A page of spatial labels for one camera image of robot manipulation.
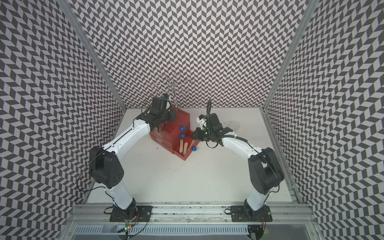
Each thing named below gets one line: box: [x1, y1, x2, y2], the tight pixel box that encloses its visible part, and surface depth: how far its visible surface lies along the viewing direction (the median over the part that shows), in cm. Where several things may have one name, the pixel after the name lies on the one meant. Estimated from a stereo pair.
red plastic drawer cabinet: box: [150, 105, 200, 161], surface depth 92 cm
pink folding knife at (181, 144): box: [179, 139, 184, 153], surface depth 98 cm
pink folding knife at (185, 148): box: [183, 142, 188, 156], surface depth 97 cm
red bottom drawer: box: [172, 130, 201, 161], surface depth 96 cm
